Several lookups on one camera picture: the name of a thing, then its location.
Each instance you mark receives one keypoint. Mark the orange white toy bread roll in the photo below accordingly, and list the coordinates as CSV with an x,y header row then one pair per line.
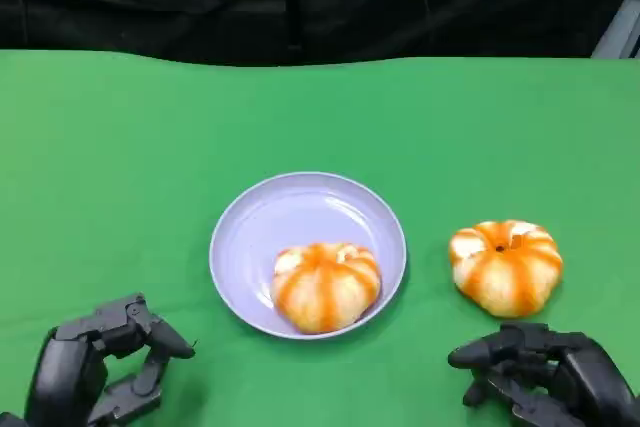
x,y
325,292

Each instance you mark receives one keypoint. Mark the grey metal frame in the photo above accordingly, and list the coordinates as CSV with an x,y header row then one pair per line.
x,y
622,29

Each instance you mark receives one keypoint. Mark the lilac plate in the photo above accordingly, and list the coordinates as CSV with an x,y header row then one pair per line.
x,y
300,212

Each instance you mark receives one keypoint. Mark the green table cloth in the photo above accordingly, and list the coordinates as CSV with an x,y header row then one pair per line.
x,y
320,117

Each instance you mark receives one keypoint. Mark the toy bread roll with dark hole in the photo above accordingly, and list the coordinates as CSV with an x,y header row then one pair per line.
x,y
505,272

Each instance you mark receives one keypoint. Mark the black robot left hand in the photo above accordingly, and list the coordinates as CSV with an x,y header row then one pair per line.
x,y
65,377

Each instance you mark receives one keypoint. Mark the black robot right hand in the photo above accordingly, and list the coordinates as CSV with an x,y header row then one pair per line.
x,y
595,377

